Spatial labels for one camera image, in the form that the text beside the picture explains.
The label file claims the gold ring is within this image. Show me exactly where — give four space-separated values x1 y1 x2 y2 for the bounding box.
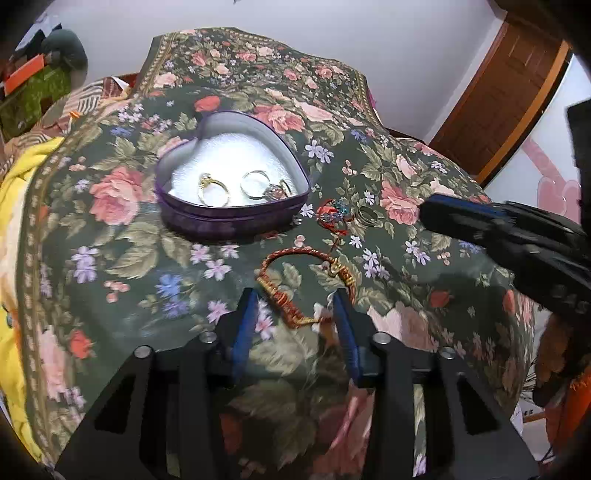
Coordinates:
197 172 232 207

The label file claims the dark floral bed cover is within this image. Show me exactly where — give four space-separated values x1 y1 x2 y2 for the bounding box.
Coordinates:
12 28 533 479

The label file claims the striped patchwork quilt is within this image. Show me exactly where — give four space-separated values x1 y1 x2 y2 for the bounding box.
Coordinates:
3 75 135 161

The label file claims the orange shoe box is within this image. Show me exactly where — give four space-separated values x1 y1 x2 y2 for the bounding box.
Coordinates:
4 54 45 96

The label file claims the red braided cord bracelet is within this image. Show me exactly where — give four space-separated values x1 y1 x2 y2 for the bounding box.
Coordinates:
256 246 358 329

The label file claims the yellow fleece blanket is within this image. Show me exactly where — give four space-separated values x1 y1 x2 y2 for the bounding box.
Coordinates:
1 137 63 460

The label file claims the red beaded charm bracelet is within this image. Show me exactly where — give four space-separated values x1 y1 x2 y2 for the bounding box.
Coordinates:
315 197 355 245

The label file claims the green cloth covered cabinet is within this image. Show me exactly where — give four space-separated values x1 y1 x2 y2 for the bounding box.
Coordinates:
0 66 71 142

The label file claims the dark metal ring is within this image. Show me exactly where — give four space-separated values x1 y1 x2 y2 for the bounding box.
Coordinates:
355 205 381 227

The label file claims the brown wooden door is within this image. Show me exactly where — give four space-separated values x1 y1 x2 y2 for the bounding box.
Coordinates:
430 15 571 186

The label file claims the purple heart-shaped jewelry box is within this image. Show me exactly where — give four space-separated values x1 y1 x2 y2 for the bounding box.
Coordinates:
154 111 311 240

